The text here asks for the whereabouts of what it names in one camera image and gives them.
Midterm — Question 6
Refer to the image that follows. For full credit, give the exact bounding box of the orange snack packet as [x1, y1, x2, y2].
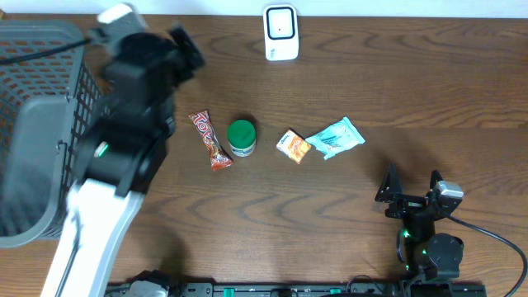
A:
[276, 130, 311, 164]

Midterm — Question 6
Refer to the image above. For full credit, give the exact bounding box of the grey plastic mesh basket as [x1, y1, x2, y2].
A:
[1, 21, 101, 248]

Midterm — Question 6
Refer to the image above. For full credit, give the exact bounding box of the green lid jar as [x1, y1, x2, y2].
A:
[228, 120, 257, 157]

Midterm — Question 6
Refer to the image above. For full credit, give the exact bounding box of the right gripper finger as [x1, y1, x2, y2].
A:
[430, 170, 443, 192]
[375, 163, 403, 203]

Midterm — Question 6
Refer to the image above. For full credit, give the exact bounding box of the red chocolate bar wrapper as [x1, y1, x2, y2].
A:
[189, 110, 233, 171]

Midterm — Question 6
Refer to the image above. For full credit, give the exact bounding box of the camera cable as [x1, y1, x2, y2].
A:
[446, 214, 528, 297]
[0, 37, 94, 67]

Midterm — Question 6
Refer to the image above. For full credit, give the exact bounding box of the right camera cable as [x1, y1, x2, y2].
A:
[446, 214, 528, 297]

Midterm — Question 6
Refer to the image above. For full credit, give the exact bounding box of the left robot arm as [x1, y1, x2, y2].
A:
[41, 26, 205, 296]

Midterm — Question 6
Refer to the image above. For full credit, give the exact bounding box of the white barcode scanner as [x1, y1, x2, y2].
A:
[262, 4, 299, 61]

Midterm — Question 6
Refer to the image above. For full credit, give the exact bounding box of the teal wet wipes pack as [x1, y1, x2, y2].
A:
[305, 116, 365, 160]

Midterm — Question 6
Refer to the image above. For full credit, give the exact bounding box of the left camera cable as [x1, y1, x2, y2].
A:
[0, 37, 94, 67]

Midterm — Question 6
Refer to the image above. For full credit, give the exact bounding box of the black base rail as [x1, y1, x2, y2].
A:
[104, 281, 487, 297]

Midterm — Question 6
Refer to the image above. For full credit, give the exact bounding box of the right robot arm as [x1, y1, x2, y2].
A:
[375, 164, 464, 296]

